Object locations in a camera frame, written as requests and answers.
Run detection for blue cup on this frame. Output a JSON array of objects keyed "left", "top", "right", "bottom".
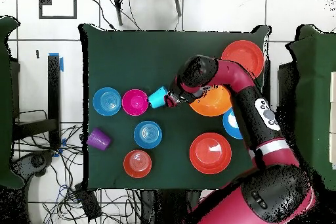
[{"left": 147, "top": 85, "right": 169, "bottom": 110}]

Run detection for small pink bowl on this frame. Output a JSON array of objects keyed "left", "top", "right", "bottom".
[{"left": 121, "top": 89, "right": 150, "bottom": 117}]

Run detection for large yellow-orange bowl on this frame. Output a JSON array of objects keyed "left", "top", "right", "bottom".
[{"left": 188, "top": 84, "right": 233, "bottom": 118}]

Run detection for large blue bowl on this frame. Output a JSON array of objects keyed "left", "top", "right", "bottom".
[{"left": 222, "top": 107, "right": 243, "bottom": 140}]

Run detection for purple cup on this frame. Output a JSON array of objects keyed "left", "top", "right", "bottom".
[{"left": 86, "top": 127, "right": 112, "bottom": 152}]

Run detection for large orange bowl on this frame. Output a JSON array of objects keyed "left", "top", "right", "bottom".
[
  {"left": 189, "top": 132, "right": 233, "bottom": 175},
  {"left": 220, "top": 39, "right": 264, "bottom": 80}
]

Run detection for small blue bowl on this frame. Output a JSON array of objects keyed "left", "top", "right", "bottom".
[
  {"left": 92, "top": 87, "right": 122, "bottom": 117},
  {"left": 133, "top": 120, "right": 163, "bottom": 150}
]

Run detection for dark green table cloth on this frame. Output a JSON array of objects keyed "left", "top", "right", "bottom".
[{"left": 78, "top": 23, "right": 271, "bottom": 191}]

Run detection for small orange bowl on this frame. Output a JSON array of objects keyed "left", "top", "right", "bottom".
[{"left": 123, "top": 149, "right": 153, "bottom": 179}]

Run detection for blue tape strip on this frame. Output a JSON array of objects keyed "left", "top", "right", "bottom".
[{"left": 48, "top": 52, "right": 64, "bottom": 72}]

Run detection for black power box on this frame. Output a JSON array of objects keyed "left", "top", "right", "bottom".
[{"left": 73, "top": 183, "right": 102, "bottom": 221}]

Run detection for green cloth covered side table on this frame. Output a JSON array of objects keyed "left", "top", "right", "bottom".
[
  {"left": 0, "top": 15, "right": 24, "bottom": 189},
  {"left": 285, "top": 24, "right": 336, "bottom": 196}
]

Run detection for black office chair base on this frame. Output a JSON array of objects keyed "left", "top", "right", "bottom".
[{"left": 11, "top": 150, "right": 54, "bottom": 179}]

